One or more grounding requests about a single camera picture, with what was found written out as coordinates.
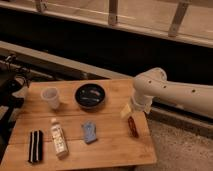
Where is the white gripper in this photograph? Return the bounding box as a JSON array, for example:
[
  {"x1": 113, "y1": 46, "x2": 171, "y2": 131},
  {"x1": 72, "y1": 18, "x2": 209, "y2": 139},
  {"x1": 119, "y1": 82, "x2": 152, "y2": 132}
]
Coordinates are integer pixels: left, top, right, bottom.
[{"x1": 120, "y1": 94, "x2": 152, "y2": 119}]

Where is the white plastic bottle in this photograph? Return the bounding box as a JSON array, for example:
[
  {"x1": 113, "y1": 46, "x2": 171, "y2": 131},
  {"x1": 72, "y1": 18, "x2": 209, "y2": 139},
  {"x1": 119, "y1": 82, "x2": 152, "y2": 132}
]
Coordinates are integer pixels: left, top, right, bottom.
[{"x1": 51, "y1": 118, "x2": 69, "y2": 159}]

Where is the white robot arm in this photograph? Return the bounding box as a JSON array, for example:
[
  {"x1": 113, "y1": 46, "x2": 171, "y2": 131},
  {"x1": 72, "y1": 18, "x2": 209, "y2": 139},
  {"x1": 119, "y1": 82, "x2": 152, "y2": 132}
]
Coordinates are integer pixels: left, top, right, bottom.
[{"x1": 121, "y1": 68, "x2": 213, "y2": 119}]

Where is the metal railing frame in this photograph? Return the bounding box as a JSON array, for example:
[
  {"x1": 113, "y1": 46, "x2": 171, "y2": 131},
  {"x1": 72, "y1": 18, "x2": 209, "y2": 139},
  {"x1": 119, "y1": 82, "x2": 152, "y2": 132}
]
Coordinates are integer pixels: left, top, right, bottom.
[{"x1": 0, "y1": 0, "x2": 213, "y2": 48}]

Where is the black white striped cloth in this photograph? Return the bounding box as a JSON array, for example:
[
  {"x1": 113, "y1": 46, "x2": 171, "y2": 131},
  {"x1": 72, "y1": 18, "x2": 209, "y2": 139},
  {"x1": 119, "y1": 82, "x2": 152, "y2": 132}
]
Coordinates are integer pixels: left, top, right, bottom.
[{"x1": 28, "y1": 130, "x2": 43, "y2": 164}]

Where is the clear plastic cup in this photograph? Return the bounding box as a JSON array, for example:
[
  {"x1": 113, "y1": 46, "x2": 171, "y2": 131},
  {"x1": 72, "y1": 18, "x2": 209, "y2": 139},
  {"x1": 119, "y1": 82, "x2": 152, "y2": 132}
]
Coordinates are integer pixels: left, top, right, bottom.
[{"x1": 41, "y1": 87, "x2": 60, "y2": 109}]

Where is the wooden table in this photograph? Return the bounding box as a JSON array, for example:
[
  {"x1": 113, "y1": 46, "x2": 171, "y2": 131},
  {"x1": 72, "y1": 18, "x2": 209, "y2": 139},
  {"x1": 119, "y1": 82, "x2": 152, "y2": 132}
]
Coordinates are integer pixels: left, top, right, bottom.
[{"x1": 0, "y1": 79, "x2": 157, "y2": 171}]

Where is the black cables and equipment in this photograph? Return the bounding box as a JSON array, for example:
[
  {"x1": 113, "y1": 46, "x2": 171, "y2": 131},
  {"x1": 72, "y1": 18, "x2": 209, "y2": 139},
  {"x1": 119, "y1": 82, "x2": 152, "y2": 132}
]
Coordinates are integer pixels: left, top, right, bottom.
[{"x1": 0, "y1": 54, "x2": 33, "y2": 161}]

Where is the red brown pocket tool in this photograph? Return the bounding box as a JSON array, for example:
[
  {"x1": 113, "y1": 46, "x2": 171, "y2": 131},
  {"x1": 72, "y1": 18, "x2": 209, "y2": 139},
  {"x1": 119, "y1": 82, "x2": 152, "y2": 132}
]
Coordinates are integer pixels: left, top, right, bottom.
[{"x1": 128, "y1": 117, "x2": 139, "y2": 138}]

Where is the black ceramic bowl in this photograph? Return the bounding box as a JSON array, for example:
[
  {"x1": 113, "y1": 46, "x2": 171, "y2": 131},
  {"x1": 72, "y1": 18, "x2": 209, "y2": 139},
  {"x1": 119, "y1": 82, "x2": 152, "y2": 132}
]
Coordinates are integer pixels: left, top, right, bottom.
[{"x1": 75, "y1": 83, "x2": 105, "y2": 108}]

